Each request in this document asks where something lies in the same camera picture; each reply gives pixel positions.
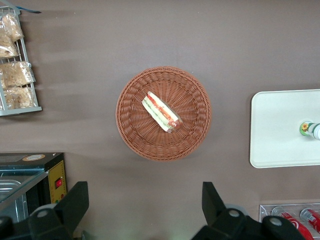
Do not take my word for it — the grey wire rack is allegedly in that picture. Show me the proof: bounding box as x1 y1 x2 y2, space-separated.
0 6 43 117

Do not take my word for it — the beige plastic tray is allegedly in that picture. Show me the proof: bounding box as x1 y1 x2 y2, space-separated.
249 89 320 169

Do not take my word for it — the red cola bottle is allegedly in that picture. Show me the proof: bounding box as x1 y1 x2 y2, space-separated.
276 211 315 240
299 208 320 229

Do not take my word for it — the clear acrylic bottle rack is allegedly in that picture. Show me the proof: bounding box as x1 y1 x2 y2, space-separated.
259 203 320 240

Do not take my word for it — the round brown wicker basket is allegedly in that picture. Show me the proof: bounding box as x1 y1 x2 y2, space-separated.
115 65 213 162

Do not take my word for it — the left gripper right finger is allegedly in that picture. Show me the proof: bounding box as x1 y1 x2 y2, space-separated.
191 181 263 240

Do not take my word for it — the black food warmer machine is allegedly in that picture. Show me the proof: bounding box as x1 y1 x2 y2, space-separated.
0 151 68 240

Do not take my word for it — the clear bag of snacks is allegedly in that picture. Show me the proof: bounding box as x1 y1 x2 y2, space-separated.
0 31 21 60
1 85 35 110
0 12 25 43
0 60 37 89

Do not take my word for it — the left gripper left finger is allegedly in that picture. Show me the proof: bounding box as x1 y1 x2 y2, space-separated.
27 180 90 240

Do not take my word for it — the wrapped triangle sandwich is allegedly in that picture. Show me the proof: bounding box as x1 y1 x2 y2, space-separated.
141 90 183 134

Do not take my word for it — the green gum bottle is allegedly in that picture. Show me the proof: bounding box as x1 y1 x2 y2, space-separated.
298 120 320 140

